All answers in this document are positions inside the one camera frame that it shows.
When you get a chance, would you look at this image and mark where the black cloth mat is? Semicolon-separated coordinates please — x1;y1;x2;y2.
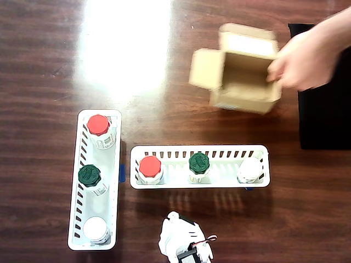
288;23;351;151

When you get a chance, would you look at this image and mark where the white basket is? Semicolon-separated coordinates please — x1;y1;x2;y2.
67;109;122;251
129;145;271;190

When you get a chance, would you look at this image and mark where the bare person forearm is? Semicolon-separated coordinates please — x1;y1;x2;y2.
315;7;351;85

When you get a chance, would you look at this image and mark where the bare person hand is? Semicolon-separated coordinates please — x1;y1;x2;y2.
267;28;334;93

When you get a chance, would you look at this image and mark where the red cap white bottle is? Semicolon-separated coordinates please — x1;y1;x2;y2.
137;156;165;184
86;115;116;150

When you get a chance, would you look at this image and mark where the green cap white bottle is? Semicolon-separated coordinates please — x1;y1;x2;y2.
188;152;211;184
78;164;109;197

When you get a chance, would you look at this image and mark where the small cardboard box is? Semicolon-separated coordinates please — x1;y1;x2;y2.
188;23;283;115

